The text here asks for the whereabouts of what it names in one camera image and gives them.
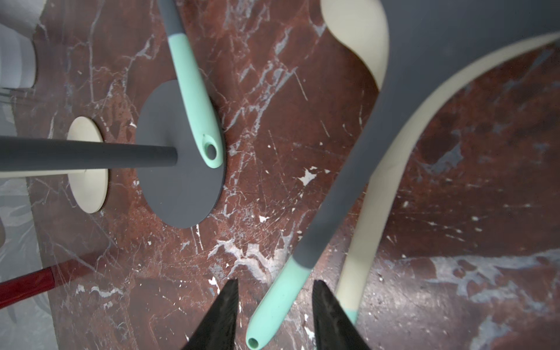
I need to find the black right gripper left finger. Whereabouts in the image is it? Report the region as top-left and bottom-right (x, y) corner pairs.
(183, 279), (239, 350)

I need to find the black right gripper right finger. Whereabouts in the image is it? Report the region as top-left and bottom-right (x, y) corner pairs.
(312, 280), (370, 350)

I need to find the grey slotted spatula mint handle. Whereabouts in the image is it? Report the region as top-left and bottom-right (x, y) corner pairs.
(158, 1), (225, 169)

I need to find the large grey skimmer mint handle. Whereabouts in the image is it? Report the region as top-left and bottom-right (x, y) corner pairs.
(246, 1), (559, 349)

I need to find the cream utensil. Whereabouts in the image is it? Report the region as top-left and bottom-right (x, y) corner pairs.
(321, 1), (559, 322)

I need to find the dark grey utensil rack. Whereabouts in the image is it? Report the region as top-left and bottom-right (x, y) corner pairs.
(1, 80), (225, 228)

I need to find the cream utensil rack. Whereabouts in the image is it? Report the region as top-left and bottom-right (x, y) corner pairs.
(1, 116), (109, 214)

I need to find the red spray bottle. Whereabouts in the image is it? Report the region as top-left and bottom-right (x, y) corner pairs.
(0, 268), (55, 309)

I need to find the white pot with flowers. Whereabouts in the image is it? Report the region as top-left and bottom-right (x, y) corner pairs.
(1, 24), (37, 89)

